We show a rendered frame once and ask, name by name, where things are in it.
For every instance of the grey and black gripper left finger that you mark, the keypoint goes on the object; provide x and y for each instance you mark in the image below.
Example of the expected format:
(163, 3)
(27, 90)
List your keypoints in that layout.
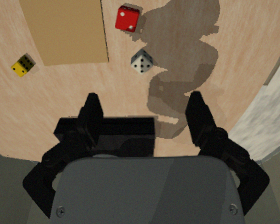
(38, 182)

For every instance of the red die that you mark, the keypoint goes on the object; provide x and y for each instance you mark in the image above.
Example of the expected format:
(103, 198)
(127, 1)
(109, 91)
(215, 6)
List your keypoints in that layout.
(127, 18)

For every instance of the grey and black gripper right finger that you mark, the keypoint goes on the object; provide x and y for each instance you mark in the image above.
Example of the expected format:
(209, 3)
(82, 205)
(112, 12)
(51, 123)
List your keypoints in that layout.
(253, 179)

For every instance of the white die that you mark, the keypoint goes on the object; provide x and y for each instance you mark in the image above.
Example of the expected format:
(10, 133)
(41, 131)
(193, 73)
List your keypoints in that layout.
(141, 61)

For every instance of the tan flat mat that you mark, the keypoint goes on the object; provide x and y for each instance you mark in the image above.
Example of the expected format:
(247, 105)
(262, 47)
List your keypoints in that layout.
(67, 31)

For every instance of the yellow die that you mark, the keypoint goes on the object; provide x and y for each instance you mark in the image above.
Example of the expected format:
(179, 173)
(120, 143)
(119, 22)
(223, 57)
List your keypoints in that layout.
(22, 66)

